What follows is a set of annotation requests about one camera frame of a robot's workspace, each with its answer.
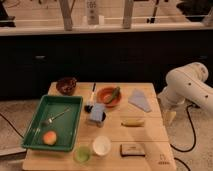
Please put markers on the peach fruit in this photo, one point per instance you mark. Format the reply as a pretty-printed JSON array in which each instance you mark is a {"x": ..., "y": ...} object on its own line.
[{"x": 50, "y": 138}]

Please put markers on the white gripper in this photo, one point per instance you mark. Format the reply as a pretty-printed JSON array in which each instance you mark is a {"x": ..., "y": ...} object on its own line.
[{"x": 167, "y": 105}]

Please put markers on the white cup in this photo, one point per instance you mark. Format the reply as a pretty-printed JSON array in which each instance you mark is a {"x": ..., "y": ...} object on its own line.
[{"x": 101, "y": 145}]

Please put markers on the blue folded cloth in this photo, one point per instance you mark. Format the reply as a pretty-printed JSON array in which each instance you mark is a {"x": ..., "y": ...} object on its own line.
[{"x": 139, "y": 99}]

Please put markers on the green cucumber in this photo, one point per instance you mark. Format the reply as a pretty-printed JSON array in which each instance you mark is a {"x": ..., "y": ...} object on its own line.
[{"x": 113, "y": 95}]

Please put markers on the metal fork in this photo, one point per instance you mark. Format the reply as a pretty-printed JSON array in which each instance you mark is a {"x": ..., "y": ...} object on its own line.
[{"x": 51, "y": 119}]

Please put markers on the black cabinet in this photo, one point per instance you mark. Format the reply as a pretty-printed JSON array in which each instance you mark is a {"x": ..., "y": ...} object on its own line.
[{"x": 29, "y": 64}]

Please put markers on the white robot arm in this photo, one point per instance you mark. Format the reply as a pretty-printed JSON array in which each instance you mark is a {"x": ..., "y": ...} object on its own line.
[{"x": 185, "y": 83}]

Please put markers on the yellow banana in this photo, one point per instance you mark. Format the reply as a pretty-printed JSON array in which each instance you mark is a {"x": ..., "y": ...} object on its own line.
[{"x": 132, "y": 123}]

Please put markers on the dark brown bowl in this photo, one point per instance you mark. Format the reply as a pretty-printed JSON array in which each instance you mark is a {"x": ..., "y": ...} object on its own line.
[{"x": 66, "y": 85}]

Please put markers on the black dish brush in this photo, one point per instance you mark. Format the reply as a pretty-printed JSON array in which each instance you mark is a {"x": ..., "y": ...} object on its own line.
[{"x": 89, "y": 103}]

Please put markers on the green cup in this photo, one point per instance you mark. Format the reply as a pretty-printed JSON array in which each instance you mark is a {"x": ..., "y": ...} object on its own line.
[{"x": 82, "y": 154}]

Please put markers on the green plastic tray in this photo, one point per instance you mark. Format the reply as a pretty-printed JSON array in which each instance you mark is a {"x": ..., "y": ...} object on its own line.
[{"x": 65, "y": 126}]

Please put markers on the orange bowl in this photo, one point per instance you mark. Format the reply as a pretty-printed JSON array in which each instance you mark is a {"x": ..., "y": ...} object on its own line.
[{"x": 104, "y": 96}]

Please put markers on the white remote device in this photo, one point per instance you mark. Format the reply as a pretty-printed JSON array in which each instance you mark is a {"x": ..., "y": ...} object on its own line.
[{"x": 92, "y": 12}]

